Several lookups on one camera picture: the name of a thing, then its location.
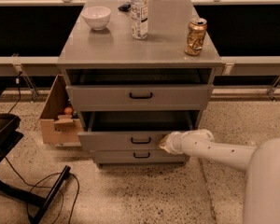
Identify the grey drawer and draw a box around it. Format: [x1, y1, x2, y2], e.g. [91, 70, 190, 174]
[92, 150, 189, 164]
[66, 85, 213, 111]
[77, 110, 196, 151]

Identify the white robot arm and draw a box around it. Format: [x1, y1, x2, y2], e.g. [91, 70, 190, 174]
[159, 129, 280, 224]

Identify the grey top drawer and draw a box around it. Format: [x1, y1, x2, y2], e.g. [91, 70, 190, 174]
[66, 85, 213, 111]

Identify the grey drawer cabinet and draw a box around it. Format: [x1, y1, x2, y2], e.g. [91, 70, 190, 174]
[56, 0, 224, 168]

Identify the grey bottom drawer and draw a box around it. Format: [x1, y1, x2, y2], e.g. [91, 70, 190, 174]
[92, 150, 189, 164]

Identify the orange fruit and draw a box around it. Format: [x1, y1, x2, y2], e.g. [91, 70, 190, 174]
[63, 107, 73, 115]

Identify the cardboard box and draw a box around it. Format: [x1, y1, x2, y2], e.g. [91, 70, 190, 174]
[40, 75, 83, 146]

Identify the gold soda can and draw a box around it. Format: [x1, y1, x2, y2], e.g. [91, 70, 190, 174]
[185, 18, 207, 56]

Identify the small black object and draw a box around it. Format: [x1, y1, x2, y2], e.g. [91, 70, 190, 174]
[118, 2, 131, 12]

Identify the clear plastic water bottle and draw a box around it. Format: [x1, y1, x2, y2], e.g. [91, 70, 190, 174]
[131, 0, 148, 39]

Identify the white ceramic bowl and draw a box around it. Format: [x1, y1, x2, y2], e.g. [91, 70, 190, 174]
[81, 7, 111, 30]

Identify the metal railing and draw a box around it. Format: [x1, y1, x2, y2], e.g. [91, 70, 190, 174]
[0, 0, 280, 103]

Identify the black floor cable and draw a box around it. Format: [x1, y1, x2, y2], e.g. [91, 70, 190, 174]
[0, 72, 80, 224]

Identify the black chair frame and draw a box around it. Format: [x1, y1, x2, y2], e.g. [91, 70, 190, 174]
[0, 90, 79, 224]

